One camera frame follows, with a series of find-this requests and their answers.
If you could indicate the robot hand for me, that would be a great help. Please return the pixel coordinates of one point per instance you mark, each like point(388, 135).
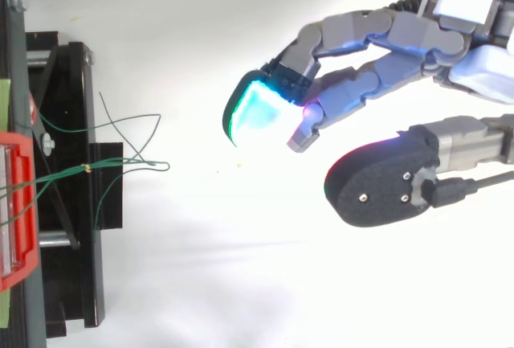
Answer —
point(405, 38)

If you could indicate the black stand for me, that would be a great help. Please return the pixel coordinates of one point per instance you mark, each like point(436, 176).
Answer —
point(68, 187)

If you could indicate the red bin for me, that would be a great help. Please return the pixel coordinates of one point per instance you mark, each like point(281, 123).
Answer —
point(17, 211)

